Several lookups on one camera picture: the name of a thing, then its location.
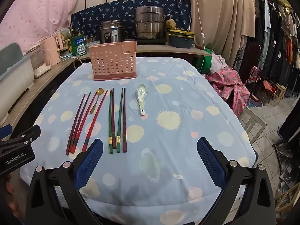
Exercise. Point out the black induction cooker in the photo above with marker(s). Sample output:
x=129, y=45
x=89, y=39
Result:
x=150, y=41

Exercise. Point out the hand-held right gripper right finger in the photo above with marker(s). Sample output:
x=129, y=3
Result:
x=211, y=161

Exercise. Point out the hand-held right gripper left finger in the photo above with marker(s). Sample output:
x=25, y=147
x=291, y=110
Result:
x=90, y=161

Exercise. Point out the white dish rack bin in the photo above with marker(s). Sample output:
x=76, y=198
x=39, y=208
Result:
x=14, y=79

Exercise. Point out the white ceramic spoon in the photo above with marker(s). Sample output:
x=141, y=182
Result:
x=142, y=93

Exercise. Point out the pink perforated utensil holder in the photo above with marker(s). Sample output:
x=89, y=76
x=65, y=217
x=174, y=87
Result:
x=112, y=62

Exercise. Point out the blue printed tablecloth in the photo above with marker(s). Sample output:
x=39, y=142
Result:
x=164, y=98

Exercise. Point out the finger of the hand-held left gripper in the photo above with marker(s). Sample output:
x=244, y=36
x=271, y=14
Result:
x=25, y=136
x=5, y=131

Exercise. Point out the gold metal spoon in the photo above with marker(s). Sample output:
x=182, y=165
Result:
x=95, y=103

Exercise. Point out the clear food container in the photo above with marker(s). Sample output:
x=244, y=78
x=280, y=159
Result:
x=90, y=44

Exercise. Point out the small wooden stool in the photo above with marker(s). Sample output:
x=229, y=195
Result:
x=280, y=92

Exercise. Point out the stainless steel rice cooker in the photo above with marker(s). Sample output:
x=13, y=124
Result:
x=112, y=32

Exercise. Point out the green cloth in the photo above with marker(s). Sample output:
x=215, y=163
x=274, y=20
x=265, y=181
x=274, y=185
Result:
x=204, y=61

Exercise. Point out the blue plastic basin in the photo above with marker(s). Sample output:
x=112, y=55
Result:
x=180, y=42

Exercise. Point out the grey kitchen counter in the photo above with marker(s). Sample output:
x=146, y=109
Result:
x=164, y=49

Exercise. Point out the stack of yellow blue bowls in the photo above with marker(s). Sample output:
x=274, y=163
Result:
x=180, y=32

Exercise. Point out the white blender jug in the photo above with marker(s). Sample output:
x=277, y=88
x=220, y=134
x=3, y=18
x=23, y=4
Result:
x=41, y=61

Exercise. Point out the green chopstick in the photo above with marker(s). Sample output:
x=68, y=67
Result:
x=120, y=119
x=110, y=121

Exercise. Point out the pink electric kettle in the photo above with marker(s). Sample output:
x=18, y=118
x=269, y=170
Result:
x=52, y=49

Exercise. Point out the wood grain side counter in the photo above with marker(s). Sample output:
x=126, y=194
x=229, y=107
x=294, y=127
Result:
x=35, y=91

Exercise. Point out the pale lilac cloth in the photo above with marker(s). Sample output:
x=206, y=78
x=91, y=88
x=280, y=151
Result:
x=218, y=62

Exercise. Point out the pink patterned curtain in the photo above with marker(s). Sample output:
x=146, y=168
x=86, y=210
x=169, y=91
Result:
x=35, y=11

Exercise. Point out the person's left hand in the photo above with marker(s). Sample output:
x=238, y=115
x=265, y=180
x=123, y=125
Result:
x=9, y=184

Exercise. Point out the row of hanging clothes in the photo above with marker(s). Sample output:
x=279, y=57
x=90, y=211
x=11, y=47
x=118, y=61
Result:
x=279, y=39

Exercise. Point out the brown loofah sponge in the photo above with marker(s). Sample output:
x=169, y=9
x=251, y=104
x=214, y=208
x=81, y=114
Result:
x=171, y=24

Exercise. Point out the beige curtain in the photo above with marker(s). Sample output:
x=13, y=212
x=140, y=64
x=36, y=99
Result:
x=222, y=16

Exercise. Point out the grey metal chair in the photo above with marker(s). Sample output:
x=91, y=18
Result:
x=254, y=124

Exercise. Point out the dark wooden chair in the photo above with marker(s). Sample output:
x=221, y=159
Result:
x=250, y=58

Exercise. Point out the navy floral cloth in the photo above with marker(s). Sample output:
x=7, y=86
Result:
x=93, y=16

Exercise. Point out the pink floral cloth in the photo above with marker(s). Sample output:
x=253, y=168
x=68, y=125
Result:
x=232, y=86

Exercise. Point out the green tin can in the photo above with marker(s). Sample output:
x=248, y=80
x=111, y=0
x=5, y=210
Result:
x=78, y=48

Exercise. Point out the stainless steel steamer pot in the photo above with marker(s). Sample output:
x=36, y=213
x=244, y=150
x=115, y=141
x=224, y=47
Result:
x=148, y=23

